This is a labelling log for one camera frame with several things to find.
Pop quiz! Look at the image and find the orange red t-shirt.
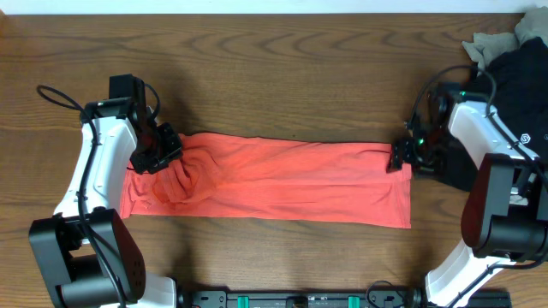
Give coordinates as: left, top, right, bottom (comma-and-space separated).
120, 133, 412, 228

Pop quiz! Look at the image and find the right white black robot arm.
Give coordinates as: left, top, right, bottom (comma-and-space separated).
382, 83, 547, 307

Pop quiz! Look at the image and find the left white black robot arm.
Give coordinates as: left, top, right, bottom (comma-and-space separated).
29, 98, 178, 307

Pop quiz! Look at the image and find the black garment with logo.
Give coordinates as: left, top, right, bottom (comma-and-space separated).
427, 37, 548, 192

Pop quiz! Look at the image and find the grey cloth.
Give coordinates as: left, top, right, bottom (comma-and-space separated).
462, 6, 547, 69

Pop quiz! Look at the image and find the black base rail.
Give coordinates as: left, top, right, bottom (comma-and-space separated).
188, 288, 513, 308

